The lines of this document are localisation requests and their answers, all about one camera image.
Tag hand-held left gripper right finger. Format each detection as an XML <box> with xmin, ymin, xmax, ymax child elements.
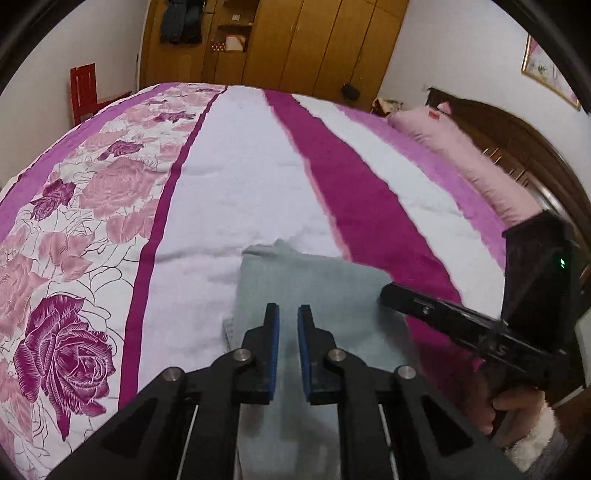
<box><xmin>297</xmin><ymin>304</ymin><xmax>527</xmax><ymax>480</ymax></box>

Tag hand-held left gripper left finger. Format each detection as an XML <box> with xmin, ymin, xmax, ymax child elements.
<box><xmin>46</xmin><ymin>302</ymin><xmax>281</xmax><ymax>480</ymax></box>

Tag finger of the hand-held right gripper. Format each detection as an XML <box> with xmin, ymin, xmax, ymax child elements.
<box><xmin>379</xmin><ymin>282</ymin><xmax>509</xmax><ymax>356</ymax></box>

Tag grey pants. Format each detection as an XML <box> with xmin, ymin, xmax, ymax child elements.
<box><xmin>222</xmin><ymin>239</ymin><xmax>421</xmax><ymax>480</ymax></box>

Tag person's right forearm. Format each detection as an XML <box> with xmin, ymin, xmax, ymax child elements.
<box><xmin>494</xmin><ymin>401</ymin><xmax>578</xmax><ymax>474</ymax></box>

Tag person's right hand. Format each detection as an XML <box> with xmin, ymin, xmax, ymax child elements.
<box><xmin>468</xmin><ymin>357</ymin><xmax>552</xmax><ymax>437</ymax></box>

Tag pink fluffy pillow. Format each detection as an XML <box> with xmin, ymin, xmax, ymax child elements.
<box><xmin>387</xmin><ymin>102</ymin><xmax>546</xmax><ymax>227</ymax></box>

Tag purple floral striped bedspread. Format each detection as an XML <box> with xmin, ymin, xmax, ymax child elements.
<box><xmin>0</xmin><ymin>82</ymin><xmax>532</xmax><ymax>480</ymax></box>

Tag dark wooden headboard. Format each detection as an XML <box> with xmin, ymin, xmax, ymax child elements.
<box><xmin>425</xmin><ymin>87</ymin><xmax>591</xmax><ymax>241</ymax></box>

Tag patterned cloth bundle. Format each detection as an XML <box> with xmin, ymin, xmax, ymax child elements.
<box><xmin>372</xmin><ymin>97</ymin><xmax>402</xmax><ymax>117</ymax></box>

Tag wooden wardrobe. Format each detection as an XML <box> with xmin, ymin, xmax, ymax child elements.
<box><xmin>139</xmin><ymin>0</ymin><xmax>409</xmax><ymax>112</ymax></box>

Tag red chair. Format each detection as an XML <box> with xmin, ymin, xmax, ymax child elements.
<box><xmin>69</xmin><ymin>64</ymin><xmax>132</xmax><ymax>126</ymax></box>

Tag dark hanging clothes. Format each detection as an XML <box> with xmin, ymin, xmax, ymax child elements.
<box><xmin>159</xmin><ymin>0</ymin><xmax>204</xmax><ymax>45</ymax></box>

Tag framed wall picture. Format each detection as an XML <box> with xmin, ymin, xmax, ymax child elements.
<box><xmin>521</xmin><ymin>33</ymin><xmax>581</xmax><ymax>110</ymax></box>

